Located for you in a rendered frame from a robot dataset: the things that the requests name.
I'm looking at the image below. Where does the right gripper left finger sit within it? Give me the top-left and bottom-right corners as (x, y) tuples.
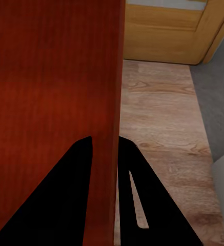
(0, 136), (93, 246)

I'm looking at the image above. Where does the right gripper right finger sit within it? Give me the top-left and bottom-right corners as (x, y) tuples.
(117, 136), (204, 246)

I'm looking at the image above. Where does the storage box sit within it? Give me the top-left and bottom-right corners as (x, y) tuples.
(0, 0), (126, 246)

